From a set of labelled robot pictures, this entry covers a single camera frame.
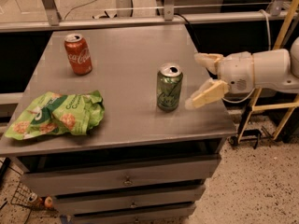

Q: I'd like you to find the metal railing frame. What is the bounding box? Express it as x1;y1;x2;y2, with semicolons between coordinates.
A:
0;0;295;33

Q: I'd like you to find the green snack bag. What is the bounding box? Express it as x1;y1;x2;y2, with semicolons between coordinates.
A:
5;91;105;140

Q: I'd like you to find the middle grey drawer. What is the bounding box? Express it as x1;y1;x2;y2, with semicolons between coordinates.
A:
54;185;206;215

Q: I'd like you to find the grey drawer cabinet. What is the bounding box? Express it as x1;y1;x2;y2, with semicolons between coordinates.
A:
0;24;238;224

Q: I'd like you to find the red Coca-Cola can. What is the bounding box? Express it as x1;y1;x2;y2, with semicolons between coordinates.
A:
64;33;93;76

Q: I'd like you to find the top grey drawer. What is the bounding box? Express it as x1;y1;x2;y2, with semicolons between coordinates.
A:
21;154;221;196

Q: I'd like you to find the white cable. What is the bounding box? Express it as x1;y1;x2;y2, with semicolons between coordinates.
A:
221;9;273;105

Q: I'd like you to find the yellow folding stand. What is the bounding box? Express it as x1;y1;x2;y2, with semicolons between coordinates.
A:
230;0;299;149

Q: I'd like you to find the black cable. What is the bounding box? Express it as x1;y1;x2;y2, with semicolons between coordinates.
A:
174;13;204;53

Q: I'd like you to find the small can in basket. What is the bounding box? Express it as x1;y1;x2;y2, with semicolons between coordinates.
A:
27;192;41;206

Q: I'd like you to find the bottom grey drawer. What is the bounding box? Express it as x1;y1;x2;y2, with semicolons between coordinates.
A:
73;203;195;224

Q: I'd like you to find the green soda can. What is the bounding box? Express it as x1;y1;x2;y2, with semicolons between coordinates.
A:
156;63;183;112

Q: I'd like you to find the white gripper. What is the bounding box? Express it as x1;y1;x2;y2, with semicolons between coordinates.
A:
185;51;254;110

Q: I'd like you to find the wire basket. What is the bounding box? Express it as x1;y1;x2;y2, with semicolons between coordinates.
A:
11;182;40;208

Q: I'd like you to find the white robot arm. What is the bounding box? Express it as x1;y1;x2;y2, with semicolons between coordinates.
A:
185;37;299;110

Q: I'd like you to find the grey drawer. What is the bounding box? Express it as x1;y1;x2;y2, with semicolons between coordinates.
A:
73;203;195;224
21;154;221;196
54;185;206;215

